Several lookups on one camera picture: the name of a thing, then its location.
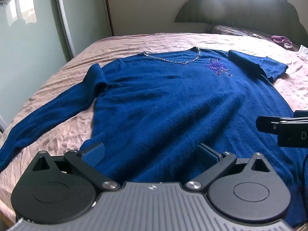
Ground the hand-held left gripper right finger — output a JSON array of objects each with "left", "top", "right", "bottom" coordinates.
[{"left": 184, "top": 143, "right": 272, "bottom": 193}]

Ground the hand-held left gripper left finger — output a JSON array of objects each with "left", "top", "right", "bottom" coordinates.
[{"left": 32, "top": 142, "right": 121, "bottom": 193}]

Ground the blue knit sweater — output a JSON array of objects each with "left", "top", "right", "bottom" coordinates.
[{"left": 0, "top": 47, "right": 308, "bottom": 227}]

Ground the light printed cloth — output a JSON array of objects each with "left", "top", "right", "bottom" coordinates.
[{"left": 298, "top": 44, "right": 308, "bottom": 62}]

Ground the purple cloth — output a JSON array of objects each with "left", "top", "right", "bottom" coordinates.
[{"left": 269, "top": 35, "right": 296, "bottom": 51}]

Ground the patterned pillow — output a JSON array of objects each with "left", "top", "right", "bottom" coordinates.
[{"left": 207, "top": 24, "right": 277, "bottom": 40}]

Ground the wide frosted glass wardrobe door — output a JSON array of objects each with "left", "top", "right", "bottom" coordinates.
[{"left": 0, "top": 0, "right": 75, "bottom": 135}]

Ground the dark scalloped headboard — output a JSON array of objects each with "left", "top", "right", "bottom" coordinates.
[{"left": 174, "top": 0, "right": 308, "bottom": 51}]

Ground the bed with pink sheet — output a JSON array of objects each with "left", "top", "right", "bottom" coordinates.
[{"left": 0, "top": 32, "right": 308, "bottom": 222}]

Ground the narrow frosted glass wardrobe door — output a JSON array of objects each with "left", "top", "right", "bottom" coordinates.
[{"left": 64, "top": 0, "right": 113, "bottom": 58}]

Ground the black cable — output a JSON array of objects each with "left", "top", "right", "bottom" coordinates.
[{"left": 302, "top": 154, "right": 308, "bottom": 198}]

